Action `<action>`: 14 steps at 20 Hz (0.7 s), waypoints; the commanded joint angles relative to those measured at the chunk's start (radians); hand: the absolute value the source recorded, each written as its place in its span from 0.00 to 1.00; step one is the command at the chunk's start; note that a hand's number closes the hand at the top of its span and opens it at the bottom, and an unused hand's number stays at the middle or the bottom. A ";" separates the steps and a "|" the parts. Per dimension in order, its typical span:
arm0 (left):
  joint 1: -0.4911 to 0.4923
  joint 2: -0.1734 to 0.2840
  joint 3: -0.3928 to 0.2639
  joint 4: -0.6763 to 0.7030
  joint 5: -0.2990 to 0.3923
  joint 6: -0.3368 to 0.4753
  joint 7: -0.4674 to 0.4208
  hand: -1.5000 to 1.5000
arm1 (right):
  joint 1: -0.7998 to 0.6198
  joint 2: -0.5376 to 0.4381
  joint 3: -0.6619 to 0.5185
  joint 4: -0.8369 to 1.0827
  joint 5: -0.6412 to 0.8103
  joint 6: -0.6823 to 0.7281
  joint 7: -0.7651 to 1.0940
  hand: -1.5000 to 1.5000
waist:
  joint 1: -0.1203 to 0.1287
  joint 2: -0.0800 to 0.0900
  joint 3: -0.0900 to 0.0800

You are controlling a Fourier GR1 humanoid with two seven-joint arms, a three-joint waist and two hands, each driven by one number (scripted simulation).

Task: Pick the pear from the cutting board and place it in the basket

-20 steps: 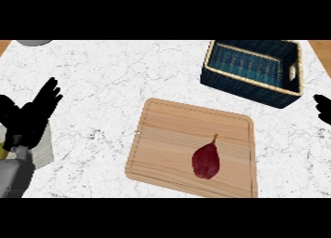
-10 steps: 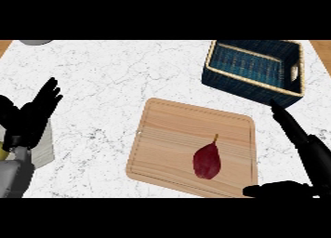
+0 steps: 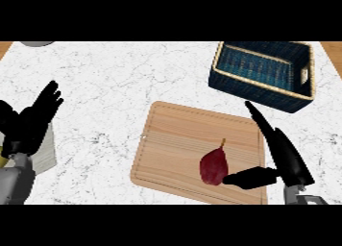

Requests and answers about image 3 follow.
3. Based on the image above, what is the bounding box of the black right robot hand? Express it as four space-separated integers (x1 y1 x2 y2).
221 100 317 191

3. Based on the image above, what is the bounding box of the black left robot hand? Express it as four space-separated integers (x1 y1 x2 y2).
0 80 65 160

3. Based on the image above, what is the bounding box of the wooden cutting board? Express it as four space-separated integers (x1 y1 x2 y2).
130 100 270 206

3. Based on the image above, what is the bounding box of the dark blue wicker basket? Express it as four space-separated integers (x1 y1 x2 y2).
208 41 319 114

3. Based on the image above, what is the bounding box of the grey round object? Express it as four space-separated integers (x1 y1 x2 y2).
20 41 58 48

